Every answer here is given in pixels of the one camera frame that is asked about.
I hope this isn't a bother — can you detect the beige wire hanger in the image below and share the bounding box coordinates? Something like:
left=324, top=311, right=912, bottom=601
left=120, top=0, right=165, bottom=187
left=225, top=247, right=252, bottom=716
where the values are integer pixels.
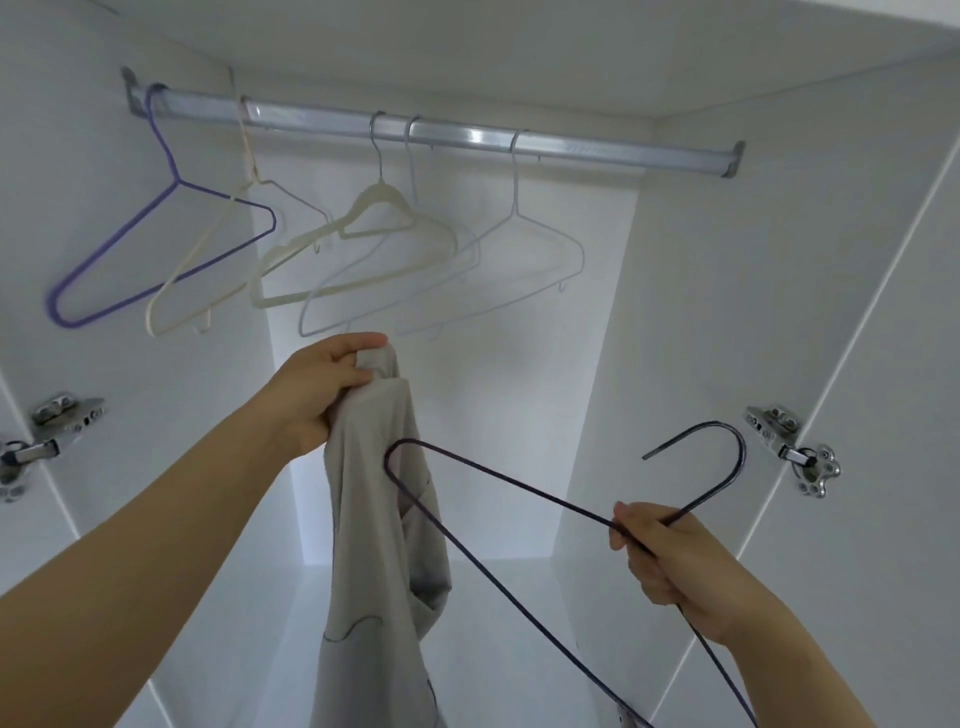
left=144, top=97, right=341, bottom=339

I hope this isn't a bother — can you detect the black hanger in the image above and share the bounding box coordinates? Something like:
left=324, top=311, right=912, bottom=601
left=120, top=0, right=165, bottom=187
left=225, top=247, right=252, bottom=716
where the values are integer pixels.
left=382, top=420, right=761, bottom=728

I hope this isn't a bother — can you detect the cream hanger with metal hook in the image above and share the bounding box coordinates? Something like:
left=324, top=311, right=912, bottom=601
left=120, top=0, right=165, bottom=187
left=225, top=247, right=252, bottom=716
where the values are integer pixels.
left=246, top=112, right=461, bottom=314

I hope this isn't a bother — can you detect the purple wire hanger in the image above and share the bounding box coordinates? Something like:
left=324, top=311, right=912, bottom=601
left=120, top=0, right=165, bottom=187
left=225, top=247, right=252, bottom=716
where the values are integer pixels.
left=45, top=85, right=281, bottom=332

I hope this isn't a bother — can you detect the white wardrobe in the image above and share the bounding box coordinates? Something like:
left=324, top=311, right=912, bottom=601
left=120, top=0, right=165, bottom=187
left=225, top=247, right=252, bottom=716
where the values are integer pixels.
left=0, top=0, right=960, bottom=728

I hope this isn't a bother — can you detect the light grey shirt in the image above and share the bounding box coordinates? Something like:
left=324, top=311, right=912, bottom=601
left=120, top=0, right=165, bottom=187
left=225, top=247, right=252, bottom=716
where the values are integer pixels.
left=309, top=345, right=453, bottom=728

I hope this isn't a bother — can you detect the white hanger of cream shirt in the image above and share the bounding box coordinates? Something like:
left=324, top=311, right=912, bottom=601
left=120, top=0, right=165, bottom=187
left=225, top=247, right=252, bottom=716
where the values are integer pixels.
left=387, top=132, right=588, bottom=338

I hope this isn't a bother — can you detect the person's left forearm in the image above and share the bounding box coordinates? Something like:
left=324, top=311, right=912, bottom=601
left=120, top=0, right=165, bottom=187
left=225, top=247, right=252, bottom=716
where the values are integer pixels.
left=0, top=405, right=309, bottom=728

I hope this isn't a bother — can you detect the person's right hand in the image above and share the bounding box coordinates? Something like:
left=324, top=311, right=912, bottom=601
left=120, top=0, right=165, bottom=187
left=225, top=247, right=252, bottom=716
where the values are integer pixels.
left=607, top=499, right=768, bottom=648

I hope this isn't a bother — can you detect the metal door hinge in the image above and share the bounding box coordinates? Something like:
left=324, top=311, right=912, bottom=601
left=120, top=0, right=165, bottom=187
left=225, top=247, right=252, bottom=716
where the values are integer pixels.
left=0, top=393, right=108, bottom=506
left=744, top=405, right=843, bottom=501

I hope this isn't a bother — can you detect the metal closet rod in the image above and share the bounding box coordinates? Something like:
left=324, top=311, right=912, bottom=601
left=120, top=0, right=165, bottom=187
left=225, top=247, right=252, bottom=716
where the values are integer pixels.
left=120, top=67, right=747, bottom=180

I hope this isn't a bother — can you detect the person's left hand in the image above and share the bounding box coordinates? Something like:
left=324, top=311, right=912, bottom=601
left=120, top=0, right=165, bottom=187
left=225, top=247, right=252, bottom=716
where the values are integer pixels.
left=247, top=331, right=392, bottom=464

